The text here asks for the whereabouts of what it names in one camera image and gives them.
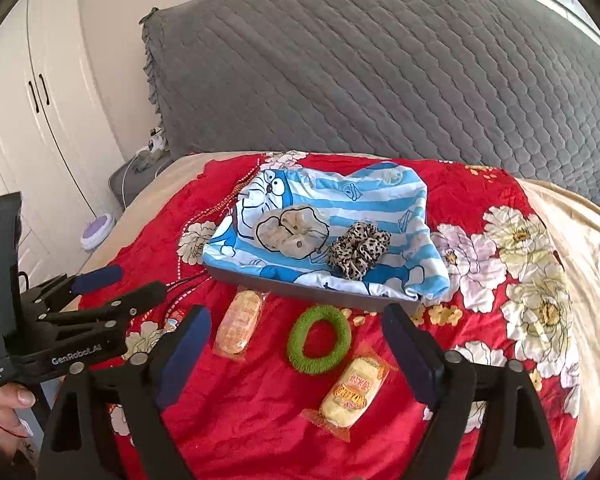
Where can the white wardrobe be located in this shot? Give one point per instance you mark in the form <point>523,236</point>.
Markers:
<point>40,160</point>

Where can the green scrunchie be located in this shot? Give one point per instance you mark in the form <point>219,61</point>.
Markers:
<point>295,355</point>

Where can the grey tray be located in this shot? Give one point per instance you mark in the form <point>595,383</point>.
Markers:
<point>330,300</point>

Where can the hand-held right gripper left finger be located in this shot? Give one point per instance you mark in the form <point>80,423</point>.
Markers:
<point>180,355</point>

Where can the round white purple device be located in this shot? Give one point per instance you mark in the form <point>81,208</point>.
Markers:
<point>97,232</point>

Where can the yellow snack packet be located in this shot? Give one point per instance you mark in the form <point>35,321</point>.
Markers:
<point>352,390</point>

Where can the cream scrunchie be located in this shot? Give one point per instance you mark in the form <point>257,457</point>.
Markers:
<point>275,235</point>

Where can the grey bedside stool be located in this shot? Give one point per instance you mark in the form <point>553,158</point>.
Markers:
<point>140,185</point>

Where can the pale orange snack packet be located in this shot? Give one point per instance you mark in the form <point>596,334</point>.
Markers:
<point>237,325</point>

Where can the person's left hand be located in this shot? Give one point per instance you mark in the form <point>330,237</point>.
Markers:
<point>10,400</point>

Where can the grey quilted headboard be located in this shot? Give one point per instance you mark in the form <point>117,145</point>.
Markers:
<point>380,60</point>

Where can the red floral blanket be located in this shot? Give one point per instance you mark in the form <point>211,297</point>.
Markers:
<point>260,410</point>

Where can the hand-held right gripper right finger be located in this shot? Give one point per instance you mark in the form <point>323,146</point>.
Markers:
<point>410,355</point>

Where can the blue striped cartoon cloth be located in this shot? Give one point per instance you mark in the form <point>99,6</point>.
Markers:
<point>360,200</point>

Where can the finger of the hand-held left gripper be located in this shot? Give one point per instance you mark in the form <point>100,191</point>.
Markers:
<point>130,300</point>
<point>97,277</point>

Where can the leopard print scrunchie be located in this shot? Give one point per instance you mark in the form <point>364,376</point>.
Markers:
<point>360,250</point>

